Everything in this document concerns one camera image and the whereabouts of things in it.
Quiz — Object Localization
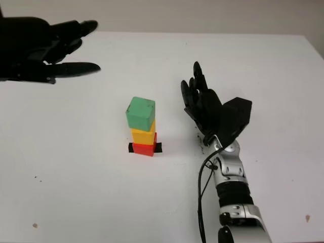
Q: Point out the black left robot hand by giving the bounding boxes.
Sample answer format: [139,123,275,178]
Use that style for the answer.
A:
[0,16,102,86]

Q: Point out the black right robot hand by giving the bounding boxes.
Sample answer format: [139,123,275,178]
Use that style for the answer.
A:
[180,61,223,146]

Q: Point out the green wooden block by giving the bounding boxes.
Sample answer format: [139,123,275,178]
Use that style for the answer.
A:
[126,96,156,132]

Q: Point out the yellow wooden block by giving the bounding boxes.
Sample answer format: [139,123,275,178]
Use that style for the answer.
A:
[131,118,156,145]

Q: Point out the red wooden block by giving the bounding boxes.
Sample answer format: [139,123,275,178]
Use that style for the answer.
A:
[133,133,157,157]

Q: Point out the black tape strip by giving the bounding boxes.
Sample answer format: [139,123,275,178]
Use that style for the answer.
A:
[128,142,163,154]

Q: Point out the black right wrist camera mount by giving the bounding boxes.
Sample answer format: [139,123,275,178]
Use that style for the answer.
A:
[217,96,253,149]

